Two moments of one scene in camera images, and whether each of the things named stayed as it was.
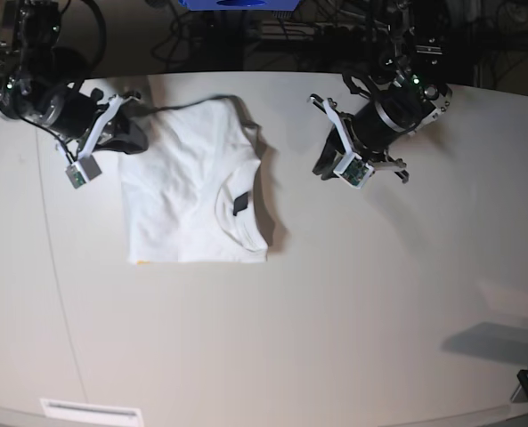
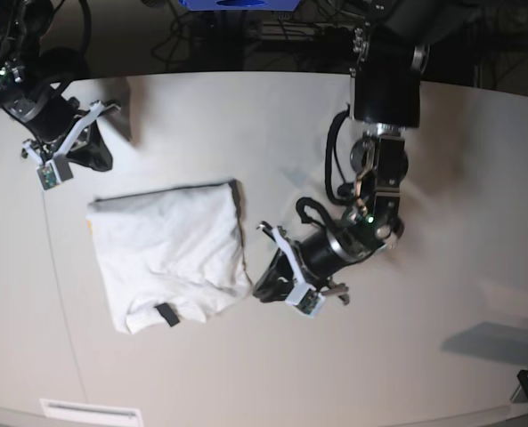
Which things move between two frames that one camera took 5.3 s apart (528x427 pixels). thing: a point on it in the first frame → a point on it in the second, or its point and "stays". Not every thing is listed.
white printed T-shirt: [194, 195] → [172, 255]
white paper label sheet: [96, 413] stays
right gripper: [372, 131] → [315, 257]
